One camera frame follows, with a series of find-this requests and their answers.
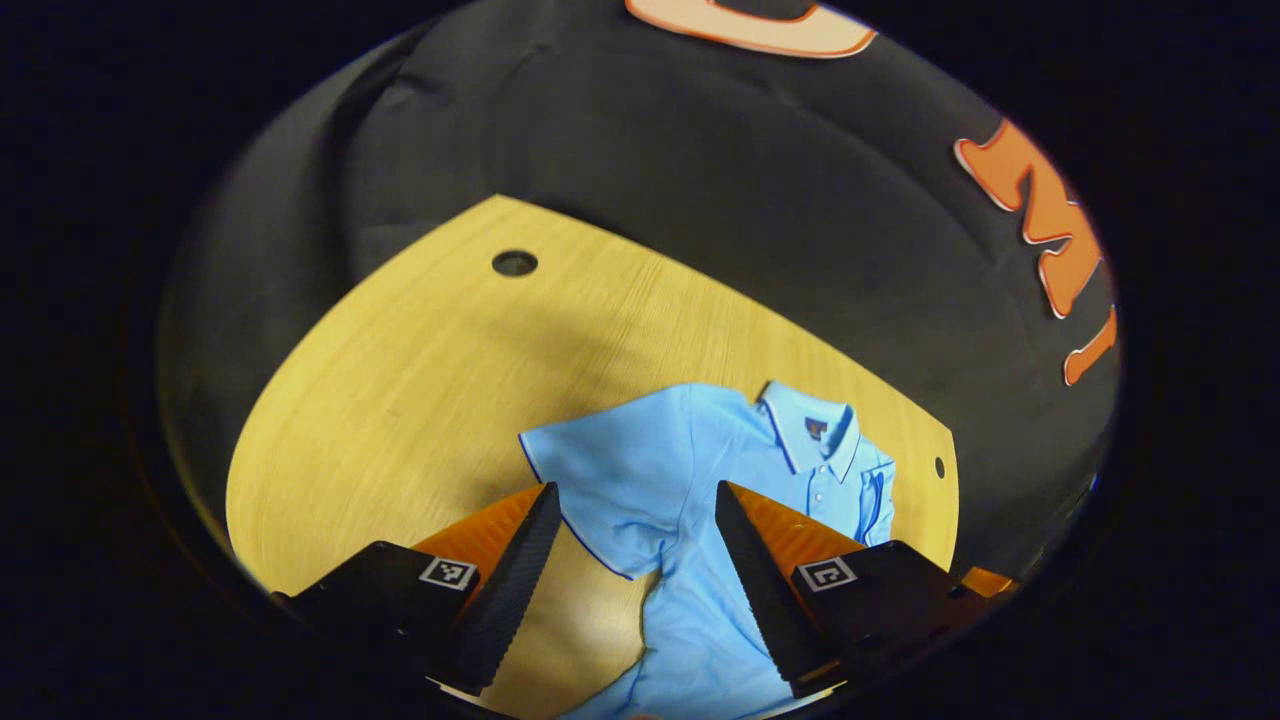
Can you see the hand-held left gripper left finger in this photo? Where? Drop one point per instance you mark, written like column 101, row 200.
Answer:
column 510, row 585

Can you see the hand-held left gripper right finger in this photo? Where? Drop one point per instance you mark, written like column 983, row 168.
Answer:
column 765, row 590

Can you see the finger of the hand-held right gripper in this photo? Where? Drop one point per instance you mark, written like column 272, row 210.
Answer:
column 985, row 581

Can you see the light blue T-shirt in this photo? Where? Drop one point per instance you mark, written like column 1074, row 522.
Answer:
column 650, row 460

